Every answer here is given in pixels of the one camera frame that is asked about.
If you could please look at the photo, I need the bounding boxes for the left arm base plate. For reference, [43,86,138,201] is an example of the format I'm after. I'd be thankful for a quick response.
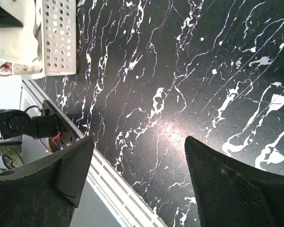
[41,100,80,152]

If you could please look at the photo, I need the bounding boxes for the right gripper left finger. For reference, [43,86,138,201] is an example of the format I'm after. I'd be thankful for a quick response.
[0,136,94,227]

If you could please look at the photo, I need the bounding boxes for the green basket with clothes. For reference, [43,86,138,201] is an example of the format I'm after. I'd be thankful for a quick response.
[0,146,23,173]

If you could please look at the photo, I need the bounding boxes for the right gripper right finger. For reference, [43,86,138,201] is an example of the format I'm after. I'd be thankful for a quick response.
[185,136,284,227]

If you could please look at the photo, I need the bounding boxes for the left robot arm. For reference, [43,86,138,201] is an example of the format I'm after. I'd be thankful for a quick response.
[0,0,58,140]

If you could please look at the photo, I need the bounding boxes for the white perforated storage basket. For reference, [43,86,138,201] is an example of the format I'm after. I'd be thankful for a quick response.
[12,0,77,79]

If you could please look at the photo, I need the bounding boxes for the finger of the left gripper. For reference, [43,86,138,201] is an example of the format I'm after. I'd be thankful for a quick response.
[0,6,23,28]

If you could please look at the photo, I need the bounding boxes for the white work glove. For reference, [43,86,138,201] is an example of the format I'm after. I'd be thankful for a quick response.
[0,0,43,74]

